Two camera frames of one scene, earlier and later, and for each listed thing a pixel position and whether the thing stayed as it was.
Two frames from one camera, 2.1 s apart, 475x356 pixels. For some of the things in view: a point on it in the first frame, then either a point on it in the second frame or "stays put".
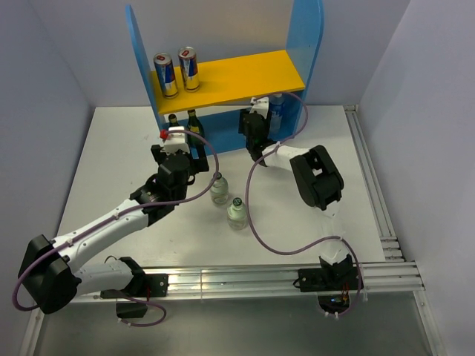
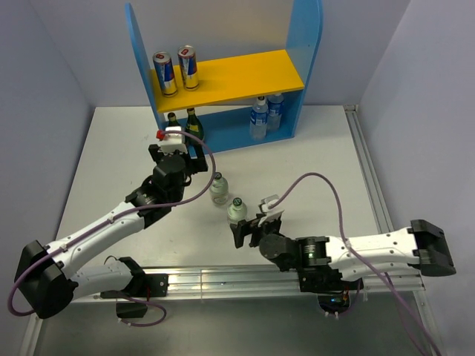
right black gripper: [242, 124] → [243, 228]
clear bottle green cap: [237, 215] stays put
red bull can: [166, 73] stays put
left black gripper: [197, 165] stays put
